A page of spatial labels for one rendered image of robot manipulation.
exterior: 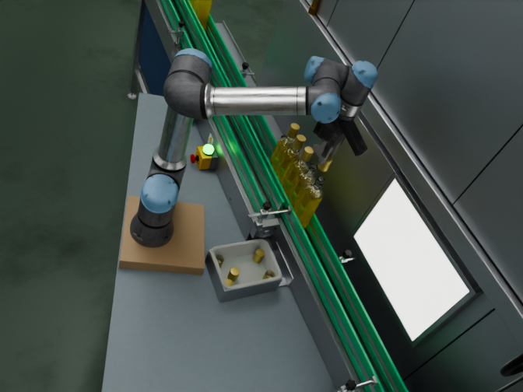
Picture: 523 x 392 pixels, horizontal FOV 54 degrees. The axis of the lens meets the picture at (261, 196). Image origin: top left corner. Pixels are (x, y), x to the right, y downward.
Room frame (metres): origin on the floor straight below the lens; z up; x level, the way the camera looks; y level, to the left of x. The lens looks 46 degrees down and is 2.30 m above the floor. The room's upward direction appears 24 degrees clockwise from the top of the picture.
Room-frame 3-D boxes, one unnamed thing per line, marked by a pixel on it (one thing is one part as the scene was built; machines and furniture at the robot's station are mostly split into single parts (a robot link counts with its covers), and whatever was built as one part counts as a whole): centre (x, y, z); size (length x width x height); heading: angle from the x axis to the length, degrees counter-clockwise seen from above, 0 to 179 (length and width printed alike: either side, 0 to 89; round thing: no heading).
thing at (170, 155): (1.20, 0.33, 1.17); 0.15 x 0.12 x 0.55; 12
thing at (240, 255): (1.07, -0.05, 0.80); 0.22 x 0.17 x 0.09; 130
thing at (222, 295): (1.09, -0.07, 0.79); 0.27 x 0.17 x 0.08; 130
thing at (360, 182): (1.28, -0.34, 1.15); 0.90 x 0.03 x 0.34; 40
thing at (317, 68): (1.26, -0.03, 1.52); 0.11 x 0.11 x 0.08; 12
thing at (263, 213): (1.22, -0.05, 0.95); 0.17 x 0.03 x 0.12; 130
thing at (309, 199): (1.29, -0.16, 0.99); 0.06 x 0.06 x 0.21; 40
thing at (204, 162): (1.51, 0.28, 0.79); 0.07 x 0.07 x 0.07; 40
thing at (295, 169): (1.38, -0.09, 0.99); 0.06 x 0.06 x 0.21; 40
